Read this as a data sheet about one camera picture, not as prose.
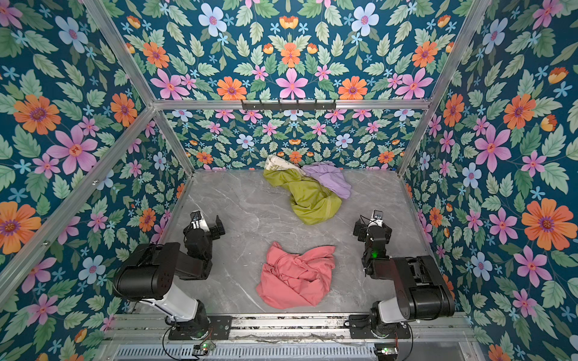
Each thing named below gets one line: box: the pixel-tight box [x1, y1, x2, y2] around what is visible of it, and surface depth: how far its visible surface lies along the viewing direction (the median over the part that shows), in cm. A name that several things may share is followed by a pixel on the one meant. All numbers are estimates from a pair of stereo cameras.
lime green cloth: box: [263, 167, 343, 225], surface depth 100 cm
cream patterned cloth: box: [264, 154, 306, 176], surface depth 113 cm
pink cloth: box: [255, 241, 337, 310], surface depth 81 cm
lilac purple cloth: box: [301, 160, 352, 200], surface depth 106 cm
